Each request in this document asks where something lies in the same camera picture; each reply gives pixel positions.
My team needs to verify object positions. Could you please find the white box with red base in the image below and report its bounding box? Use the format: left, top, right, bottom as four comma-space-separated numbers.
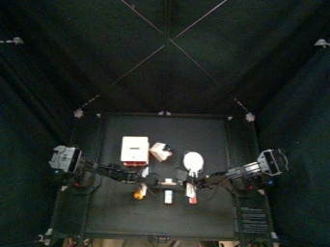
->
120, 135, 151, 168

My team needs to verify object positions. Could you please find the small pink toy box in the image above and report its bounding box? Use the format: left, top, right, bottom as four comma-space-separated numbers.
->
149, 142, 175, 163

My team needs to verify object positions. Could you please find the toy knife with orange handle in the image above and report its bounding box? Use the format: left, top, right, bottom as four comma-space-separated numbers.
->
132, 166, 151, 201

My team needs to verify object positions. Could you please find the white text label sticker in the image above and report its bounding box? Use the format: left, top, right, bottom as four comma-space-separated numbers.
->
238, 206, 270, 235

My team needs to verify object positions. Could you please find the white oval toy plate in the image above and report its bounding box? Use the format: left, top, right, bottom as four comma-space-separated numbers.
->
182, 151, 206, 178

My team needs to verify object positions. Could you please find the white and red toy piece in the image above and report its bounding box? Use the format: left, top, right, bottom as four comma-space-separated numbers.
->
185, 181, 199, 205

